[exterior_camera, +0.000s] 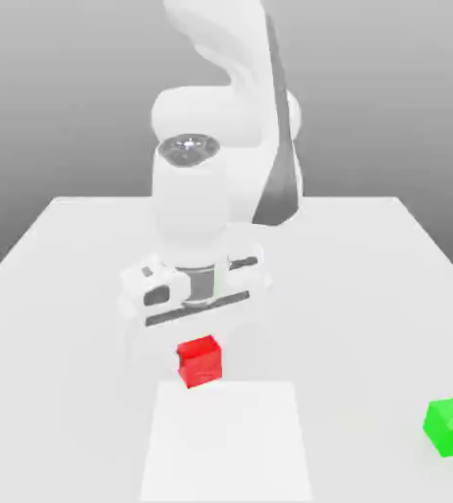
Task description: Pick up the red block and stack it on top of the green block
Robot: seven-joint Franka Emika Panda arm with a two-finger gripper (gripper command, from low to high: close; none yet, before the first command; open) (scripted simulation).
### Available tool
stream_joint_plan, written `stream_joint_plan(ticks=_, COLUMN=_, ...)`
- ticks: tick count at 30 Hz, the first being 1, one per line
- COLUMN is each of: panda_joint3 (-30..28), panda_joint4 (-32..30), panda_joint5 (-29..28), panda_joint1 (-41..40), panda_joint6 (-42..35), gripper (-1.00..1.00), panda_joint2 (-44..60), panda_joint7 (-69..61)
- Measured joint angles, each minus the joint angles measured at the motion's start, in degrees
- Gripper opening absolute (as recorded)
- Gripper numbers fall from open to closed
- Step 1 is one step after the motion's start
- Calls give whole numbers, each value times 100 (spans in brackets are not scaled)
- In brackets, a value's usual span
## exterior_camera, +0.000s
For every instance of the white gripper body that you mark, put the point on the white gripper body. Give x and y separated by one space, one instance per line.
194 314

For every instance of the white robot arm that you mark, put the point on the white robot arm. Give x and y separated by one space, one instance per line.
188 204

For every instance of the small red cube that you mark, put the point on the small red cube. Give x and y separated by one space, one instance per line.
200 363

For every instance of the small green cube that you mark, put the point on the small green cube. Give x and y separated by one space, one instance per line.
452 428

